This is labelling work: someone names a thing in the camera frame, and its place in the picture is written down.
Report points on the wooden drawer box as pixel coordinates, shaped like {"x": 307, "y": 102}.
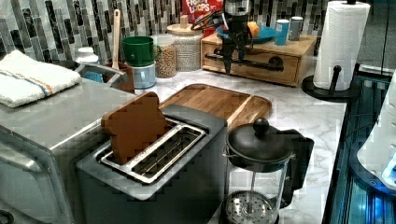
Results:
{"x": 285, "y": 65}

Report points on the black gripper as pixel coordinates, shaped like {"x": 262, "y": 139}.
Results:
{"x": 237, "y": 29}

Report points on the black drawer handle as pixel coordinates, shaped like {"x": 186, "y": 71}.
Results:
{"x": 274, "y": 64}

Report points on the glass jar with clear lid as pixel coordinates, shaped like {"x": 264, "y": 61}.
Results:
{"x": 166, "y": 55}

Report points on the light blue mug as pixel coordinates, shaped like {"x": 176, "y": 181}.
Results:
{"x": 144, "y": 76}

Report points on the paper towel roll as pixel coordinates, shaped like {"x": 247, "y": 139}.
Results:
{"x": 340, "y": 43}

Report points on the grey can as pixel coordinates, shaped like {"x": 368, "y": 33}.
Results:
{"x": 296, "y": 24}

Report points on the green mug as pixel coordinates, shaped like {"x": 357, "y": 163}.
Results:
{"x": 140, "y": 51}

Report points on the glass jar with wooden lid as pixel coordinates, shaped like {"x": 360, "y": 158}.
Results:
{"x": 187, "y": 44}

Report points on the wooden cutting board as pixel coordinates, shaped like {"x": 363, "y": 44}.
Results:
{"x": 237, "y": 108}

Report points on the wooden spoon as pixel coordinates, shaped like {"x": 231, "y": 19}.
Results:
{"x": 116, "y": 39}

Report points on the black glass French press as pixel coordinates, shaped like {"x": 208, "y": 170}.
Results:
{"x": 264, "y": 166}

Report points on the brown utensil holder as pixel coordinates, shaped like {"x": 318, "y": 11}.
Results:
{"x": 125, "y": 82}

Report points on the plush orange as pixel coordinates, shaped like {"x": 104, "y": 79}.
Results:
{"x": 253, "y": 28}

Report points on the red Froot Loops box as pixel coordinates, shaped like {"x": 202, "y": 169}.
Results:
{"x": 194, "y": 10}

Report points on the blue can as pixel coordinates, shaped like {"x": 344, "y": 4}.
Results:
{"x": 282, "y": 28}

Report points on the brown toy toast slice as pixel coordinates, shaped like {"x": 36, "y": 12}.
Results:
{"x": 134, "y": 126}

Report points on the black paper towel holder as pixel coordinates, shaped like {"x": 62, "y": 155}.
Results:
{"x": 331, "y": 94}

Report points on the silver two-slot toaster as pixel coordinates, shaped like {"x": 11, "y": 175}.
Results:
{"x": 179, "y": 179}

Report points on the blue plate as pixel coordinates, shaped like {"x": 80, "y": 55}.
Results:
{"x": 266, "y": 34}

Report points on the stainless steel toaster oven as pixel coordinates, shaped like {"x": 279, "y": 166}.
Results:
{"x": 41, "y": 144}

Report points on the blue white-capped bottle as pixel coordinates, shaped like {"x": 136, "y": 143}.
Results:
{"x": 87, "y": 55}

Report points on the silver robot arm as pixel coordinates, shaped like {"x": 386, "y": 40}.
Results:
{"x": 236, "y": 7}

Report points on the folded white striped towel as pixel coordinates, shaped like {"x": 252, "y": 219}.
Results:
{"x": 24, "y": 80}

